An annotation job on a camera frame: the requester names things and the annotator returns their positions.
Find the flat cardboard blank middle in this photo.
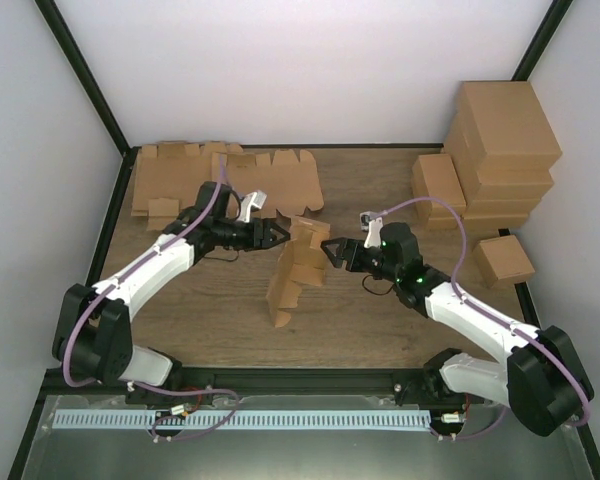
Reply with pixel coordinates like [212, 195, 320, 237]
[211, 150, 324, 218]

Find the lone small folded box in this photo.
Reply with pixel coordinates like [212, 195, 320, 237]
[473, 235, 535, 289]

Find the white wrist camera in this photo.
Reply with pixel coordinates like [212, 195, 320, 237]
[237, 190, 267, 223]
[359, 211, 383, 248]

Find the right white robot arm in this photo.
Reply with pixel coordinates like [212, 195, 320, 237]
[321, 222, 594, 437]

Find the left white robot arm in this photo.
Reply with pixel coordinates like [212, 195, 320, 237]
[52, 181, 290, 404]

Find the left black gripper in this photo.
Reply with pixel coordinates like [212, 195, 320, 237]
[214, 218, 291, 252]

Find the large top folded box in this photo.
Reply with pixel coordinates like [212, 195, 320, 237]
[456, 81, 562, 171]

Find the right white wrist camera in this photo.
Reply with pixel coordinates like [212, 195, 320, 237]
[359, 211, 383, 248]

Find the cardboard box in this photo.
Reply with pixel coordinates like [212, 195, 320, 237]
[266, 217, 331, 328]

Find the light blue slotted rail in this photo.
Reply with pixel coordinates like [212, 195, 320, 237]
[52, 409, 431, 432]

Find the flat cardboard blank left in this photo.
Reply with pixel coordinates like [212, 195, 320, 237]
[131, 141, 243, 231]

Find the black aluminium frame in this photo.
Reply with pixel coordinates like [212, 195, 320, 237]
[8, 1, 572, 479]

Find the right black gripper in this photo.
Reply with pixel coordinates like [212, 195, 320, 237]
[322, 237, 401, 283]

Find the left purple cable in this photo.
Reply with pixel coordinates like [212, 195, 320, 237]
[62, 153, 240, 445]

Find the flat cardboard blank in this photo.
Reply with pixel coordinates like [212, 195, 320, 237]
[211, 150, 324, 218]
[131, 141, 243, 231]

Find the small folded box left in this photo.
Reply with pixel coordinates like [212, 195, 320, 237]
[412, 154, 466, 216]

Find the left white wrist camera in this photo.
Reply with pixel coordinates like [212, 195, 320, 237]
[237, 190, 267, 223]

